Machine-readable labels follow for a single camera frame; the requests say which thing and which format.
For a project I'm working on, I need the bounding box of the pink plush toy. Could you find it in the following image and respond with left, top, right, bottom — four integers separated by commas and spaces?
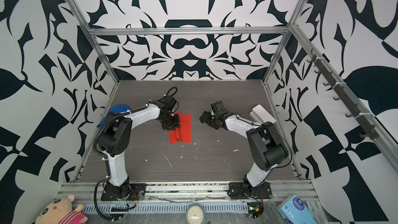
35, 195, 88, 224

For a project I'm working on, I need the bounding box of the white slotted cable duct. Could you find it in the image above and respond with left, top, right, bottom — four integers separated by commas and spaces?
72, 202, 249, 215

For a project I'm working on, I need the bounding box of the white rectangular box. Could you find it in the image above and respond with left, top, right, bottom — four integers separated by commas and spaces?
249, 104, 276, 124

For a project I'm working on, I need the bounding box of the blue cloth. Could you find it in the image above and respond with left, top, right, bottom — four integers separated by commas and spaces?
97, 104, 133, 130

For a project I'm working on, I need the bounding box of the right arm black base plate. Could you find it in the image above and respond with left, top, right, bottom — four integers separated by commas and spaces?
227, 182, 272, 200

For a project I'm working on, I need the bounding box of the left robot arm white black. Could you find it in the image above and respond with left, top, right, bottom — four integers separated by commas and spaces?
93, 95, 180, 187

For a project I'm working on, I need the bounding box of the blue tissue pack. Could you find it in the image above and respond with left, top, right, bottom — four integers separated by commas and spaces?
277, 195, 320, 224

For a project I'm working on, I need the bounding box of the black cable at left base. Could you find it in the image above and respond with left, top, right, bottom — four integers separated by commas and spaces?
93, 178, 137, 222

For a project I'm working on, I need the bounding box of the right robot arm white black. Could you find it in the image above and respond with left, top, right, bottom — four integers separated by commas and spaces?
200, 101, 291, 189

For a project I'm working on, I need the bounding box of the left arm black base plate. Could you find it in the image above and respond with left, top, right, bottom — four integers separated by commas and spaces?
101, 183, 147, 201

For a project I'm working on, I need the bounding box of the red square paper sheet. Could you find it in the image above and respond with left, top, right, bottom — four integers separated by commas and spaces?
169, 113, 191, 145

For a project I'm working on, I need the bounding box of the round analog clock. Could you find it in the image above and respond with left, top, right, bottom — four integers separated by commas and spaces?
186, 204, 206, 224

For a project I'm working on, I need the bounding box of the black wall hook rack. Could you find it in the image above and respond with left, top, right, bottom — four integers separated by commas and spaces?
308, 49, 380, 140

